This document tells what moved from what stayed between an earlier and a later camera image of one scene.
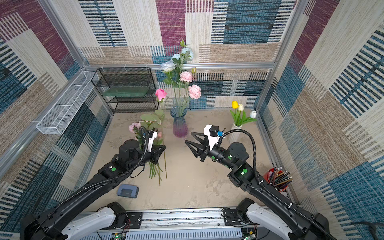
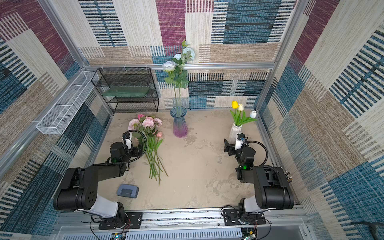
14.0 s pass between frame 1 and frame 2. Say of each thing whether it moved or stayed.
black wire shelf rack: stayed
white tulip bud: stayed
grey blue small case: stayed
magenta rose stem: moved
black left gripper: moved
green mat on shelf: stayed
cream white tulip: stayed
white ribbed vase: stayed
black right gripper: moved
